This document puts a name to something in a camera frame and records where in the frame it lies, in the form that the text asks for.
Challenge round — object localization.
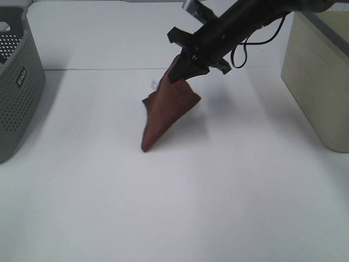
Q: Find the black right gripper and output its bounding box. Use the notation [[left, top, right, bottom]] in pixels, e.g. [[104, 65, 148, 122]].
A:
[[167, 22, 231, 82]]

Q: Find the brown towel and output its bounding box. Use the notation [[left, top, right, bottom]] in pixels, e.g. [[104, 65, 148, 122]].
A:
[[141, 56, 201, 152]]

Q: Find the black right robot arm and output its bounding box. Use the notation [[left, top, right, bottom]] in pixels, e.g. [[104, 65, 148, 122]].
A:
[[167, 0, 335, 83]]

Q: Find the beige basket with grey rim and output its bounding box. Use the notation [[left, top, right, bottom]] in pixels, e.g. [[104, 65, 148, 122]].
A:
[[281, 11, 348, 153]]

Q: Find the grey perforated laundry basket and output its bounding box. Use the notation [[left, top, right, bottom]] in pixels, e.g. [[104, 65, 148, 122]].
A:
[[1, 6, 46, 162]]

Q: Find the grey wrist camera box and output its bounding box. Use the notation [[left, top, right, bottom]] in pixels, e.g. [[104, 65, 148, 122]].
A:
[[182, 0, 217, 24]]

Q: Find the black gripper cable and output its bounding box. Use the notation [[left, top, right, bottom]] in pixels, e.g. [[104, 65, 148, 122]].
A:
[[230, 14, 287, 69]]

